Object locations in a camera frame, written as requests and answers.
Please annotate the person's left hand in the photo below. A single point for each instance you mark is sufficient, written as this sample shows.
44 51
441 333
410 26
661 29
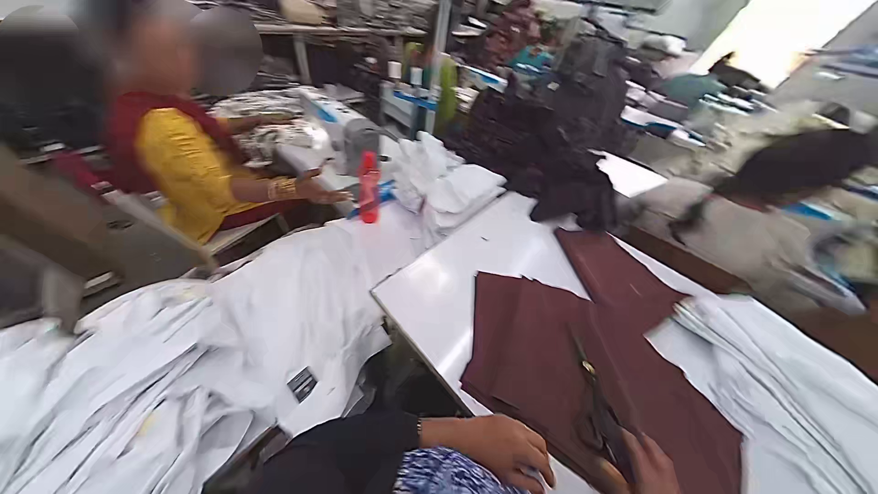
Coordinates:
490 442

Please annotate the person's right hand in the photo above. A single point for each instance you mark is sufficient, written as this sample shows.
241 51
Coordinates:
651 470

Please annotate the person's left fingers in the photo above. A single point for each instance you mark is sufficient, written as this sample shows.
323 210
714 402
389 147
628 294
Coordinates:
537 466

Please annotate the person's right fingers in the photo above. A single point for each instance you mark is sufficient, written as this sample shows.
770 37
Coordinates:
645 453

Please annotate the black scissors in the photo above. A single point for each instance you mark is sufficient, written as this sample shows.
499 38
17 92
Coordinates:
595 391

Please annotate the person's left forearm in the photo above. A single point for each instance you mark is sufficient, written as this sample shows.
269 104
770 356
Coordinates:
357 449

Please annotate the long maroon fabric panel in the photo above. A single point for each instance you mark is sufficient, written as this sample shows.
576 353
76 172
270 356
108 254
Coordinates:
658 377

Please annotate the person's body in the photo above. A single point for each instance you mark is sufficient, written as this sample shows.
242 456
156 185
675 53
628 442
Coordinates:
446 472

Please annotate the pile of white fabric pieces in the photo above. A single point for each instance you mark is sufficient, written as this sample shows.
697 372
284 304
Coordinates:
775 363

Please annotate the black rectangular tag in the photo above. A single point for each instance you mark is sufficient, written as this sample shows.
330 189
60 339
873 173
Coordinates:
302 384

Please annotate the white sewing machine table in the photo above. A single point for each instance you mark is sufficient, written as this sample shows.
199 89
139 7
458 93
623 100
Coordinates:
384 237

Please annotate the stack of folded white fabric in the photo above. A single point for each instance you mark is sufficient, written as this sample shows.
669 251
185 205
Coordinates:
456 192

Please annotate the blue strip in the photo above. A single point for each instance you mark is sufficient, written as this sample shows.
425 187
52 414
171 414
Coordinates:
386 193

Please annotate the pile of black garments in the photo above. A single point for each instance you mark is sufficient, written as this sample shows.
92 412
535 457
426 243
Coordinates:
549 144

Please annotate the red plastic bottle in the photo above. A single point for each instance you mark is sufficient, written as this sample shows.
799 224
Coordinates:
369 189

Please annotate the pile of white garments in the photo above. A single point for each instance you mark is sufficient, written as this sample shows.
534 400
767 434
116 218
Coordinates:
206 357

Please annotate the white blue sewing machine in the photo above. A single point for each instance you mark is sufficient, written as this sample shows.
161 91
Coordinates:
343 123

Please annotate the metal pole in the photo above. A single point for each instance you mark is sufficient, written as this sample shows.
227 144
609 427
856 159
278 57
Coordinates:
436 65

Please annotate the pile of patterned fabric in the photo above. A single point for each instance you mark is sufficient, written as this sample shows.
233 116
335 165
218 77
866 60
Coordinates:
267 123

